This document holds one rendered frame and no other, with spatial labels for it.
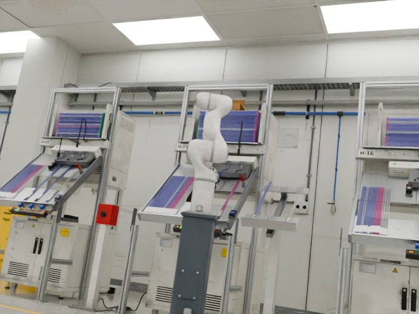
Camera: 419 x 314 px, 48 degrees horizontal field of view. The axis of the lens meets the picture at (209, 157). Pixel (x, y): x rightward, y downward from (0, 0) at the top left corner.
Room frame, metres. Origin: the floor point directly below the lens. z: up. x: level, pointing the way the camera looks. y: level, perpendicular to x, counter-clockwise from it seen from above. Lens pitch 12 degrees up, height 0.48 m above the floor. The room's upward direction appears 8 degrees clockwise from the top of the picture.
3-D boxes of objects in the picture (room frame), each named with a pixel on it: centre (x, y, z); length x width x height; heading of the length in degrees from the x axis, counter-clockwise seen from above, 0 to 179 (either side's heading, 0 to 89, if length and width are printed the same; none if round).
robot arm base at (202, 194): (2.61, 0.01, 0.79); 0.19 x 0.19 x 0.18
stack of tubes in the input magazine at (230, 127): (3.70, -0.12, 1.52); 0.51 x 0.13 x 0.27; 67
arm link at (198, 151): (2.60, 0.04, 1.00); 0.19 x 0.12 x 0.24; 92
